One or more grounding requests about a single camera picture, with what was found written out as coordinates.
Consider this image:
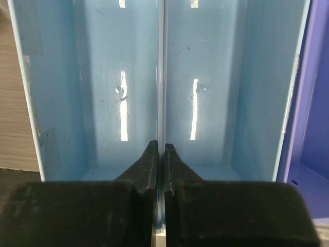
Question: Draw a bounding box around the blue compartment box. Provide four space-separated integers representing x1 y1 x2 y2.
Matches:
7 0 329 232

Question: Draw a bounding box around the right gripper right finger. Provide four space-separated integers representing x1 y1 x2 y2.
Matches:
163 144 321 246

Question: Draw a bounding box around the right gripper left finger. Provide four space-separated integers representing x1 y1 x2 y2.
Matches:
1 140 158 246

